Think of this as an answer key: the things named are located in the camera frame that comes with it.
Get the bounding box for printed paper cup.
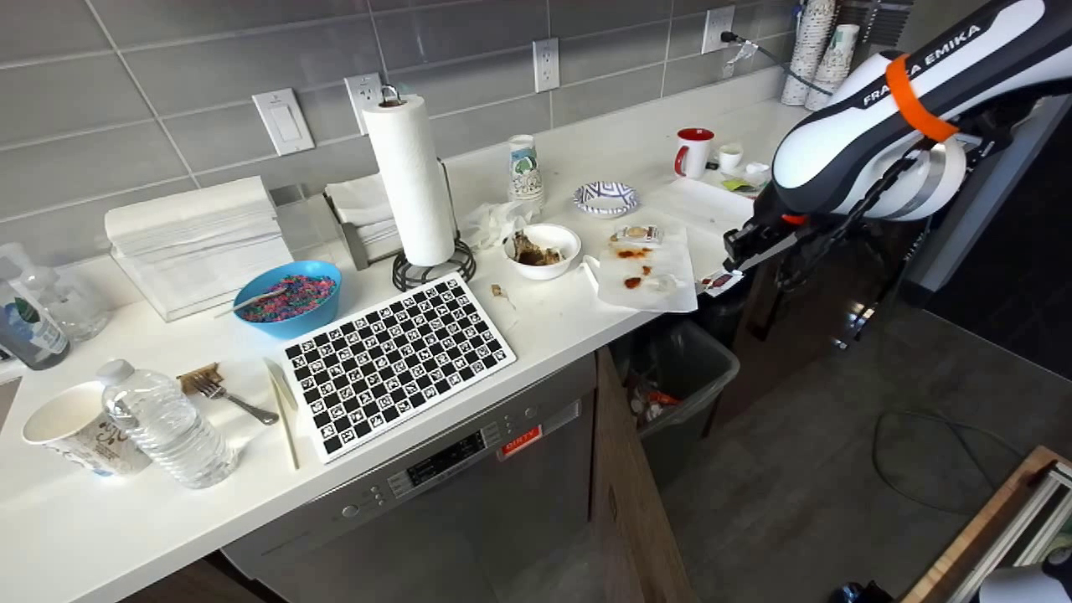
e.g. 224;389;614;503
20;377;154;481

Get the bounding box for ketchup stained white napkin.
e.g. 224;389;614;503
580;212;704;313

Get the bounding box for orange wrapper trash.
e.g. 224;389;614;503
640;383;680;414

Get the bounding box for wooden stirrer stick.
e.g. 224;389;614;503
264;359;306;472

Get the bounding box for small spice bottle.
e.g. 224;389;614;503
507;130;547;220

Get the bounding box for white bowl with food remains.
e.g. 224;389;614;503
498;220;583;282

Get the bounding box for stacked paper cups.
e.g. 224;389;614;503
814;19;865;98
780;0;838;109

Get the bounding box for open cabinet door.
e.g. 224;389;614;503
588;346;699;603

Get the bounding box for blue bowl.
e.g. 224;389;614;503
230;259;350;342

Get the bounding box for metal fork with food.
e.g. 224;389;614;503
179;361;281;428

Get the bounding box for folded paper towel stack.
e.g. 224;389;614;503
102;175;294;326

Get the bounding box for blue patterned small dish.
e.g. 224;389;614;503
572;176;645;220

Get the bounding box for clear plastic water bottle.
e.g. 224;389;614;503
102;359;240;491

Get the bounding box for grey trash bin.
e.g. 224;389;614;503
610;313;744;490

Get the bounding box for crumpled clear plastic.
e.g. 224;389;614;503
463;196;522;250

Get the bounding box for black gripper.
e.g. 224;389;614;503
707;212;812;301

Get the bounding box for black wire towel holder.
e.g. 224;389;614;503
389;231;478;296

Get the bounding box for wooden frame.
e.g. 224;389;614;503
901;446;1072;603

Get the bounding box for bottle with blue label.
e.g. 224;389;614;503
0;240;73;376

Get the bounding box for white wall outlet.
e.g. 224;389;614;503
247;87;317;158
342;69;389;137
698;4;737;58
528;38;562;92

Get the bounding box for steel dishwasher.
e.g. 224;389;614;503
223;354;601;603

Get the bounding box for small red white sachet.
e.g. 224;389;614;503
698;263;744;301

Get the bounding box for white mug with red handle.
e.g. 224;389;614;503
671;124;719;182

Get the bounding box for white paper towel roll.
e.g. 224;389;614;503
362;90;460;269

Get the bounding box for black white checkerboard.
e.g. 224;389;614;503
278;272;520;463

